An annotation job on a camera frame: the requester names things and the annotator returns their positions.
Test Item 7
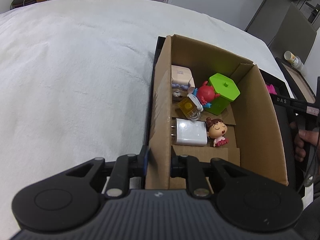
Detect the white power adapter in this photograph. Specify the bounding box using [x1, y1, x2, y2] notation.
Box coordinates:
[174, 118, 208, 146]

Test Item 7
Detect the brown-haired girl figurine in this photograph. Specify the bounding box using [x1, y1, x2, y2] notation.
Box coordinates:
[206, 118, 229, 147]

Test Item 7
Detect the blue red crab figurine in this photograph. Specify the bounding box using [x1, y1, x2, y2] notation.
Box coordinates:
[178, 81, 220, 121]

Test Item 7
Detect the beige cube robot toy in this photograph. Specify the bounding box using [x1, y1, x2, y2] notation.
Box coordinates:
[171, 65, 195, 101]

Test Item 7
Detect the brown cardboard box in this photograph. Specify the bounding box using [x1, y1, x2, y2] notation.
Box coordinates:
[146, 35, 288, 189]

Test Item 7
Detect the green hexagonal box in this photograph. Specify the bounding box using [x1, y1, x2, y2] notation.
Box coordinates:
[205, 73, 240, 115]

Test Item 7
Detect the person right hand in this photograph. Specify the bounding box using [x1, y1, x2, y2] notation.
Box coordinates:
[294, 129, 319, 162]

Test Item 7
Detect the black shallow tray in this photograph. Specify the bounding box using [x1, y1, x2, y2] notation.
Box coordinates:
[145, 35, 306, 189]

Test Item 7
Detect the paper cup stack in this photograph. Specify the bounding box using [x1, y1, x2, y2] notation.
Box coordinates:
[284, 51, 304, 72]

